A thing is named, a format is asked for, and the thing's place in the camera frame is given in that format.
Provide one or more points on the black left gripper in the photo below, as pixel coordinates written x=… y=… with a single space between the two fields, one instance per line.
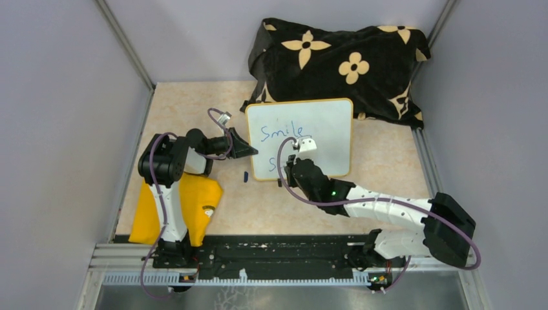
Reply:
x=242 y=148

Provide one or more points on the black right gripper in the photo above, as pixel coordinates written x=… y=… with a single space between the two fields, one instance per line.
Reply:
x=291 y=181

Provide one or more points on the white whiteboard yellow frame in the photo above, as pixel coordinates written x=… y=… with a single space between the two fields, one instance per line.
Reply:
x=328 y=122

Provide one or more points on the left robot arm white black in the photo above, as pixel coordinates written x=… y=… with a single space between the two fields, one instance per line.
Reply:
x=178 y=198

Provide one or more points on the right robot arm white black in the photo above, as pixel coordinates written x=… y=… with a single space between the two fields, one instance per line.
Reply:
x=438 y=227

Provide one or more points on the yellow cloth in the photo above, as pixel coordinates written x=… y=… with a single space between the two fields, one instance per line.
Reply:
x=199 y=197

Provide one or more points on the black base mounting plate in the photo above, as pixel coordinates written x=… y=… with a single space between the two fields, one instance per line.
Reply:
x=275 y=257

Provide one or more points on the black floral pillow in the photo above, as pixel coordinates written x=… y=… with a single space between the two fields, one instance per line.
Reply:
x=372 y=67

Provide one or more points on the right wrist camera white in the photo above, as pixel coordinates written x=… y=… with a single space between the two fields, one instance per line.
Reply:
x=305 y=148

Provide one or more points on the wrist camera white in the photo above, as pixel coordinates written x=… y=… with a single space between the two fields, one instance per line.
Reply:
x=305 y=148
x=223 y=119

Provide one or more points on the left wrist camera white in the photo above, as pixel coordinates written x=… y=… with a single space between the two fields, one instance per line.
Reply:
x=223 y=119

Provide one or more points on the aluminium front rail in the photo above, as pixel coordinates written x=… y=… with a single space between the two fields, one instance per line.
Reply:
x=126 y=264

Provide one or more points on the left aluminium frame post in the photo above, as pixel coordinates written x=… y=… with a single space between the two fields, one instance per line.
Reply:
x=124 y=43

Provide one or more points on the aluminium frame post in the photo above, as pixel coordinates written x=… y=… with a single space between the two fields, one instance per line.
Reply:
x=124 y=43
x=440 y=23

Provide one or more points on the right aluminium frame post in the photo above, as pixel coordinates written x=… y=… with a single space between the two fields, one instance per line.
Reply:
x=440 y=23

